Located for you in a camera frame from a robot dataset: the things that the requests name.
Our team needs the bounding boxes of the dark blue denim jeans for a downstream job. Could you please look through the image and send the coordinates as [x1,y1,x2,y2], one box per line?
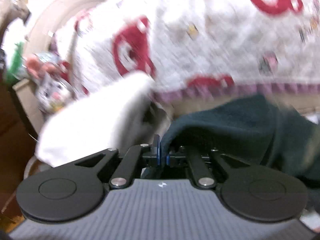
[161,95,319,207]

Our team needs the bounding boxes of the white folded garment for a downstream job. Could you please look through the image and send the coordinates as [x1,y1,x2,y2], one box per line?
[35,71,154,167]

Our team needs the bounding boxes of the brown wooden cabinet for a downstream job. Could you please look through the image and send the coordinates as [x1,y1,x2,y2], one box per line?
[1,83,35,232]

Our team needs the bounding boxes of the white bedside drawer unit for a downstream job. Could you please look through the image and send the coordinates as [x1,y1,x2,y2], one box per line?
[10,79,45,138]

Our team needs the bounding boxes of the white quilted strawberry bedspread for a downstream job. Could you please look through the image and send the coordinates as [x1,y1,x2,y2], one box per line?
[55,0,319,101]

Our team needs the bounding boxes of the green white plastic bag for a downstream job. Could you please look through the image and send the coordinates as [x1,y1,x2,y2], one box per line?
[4,42,26,87]

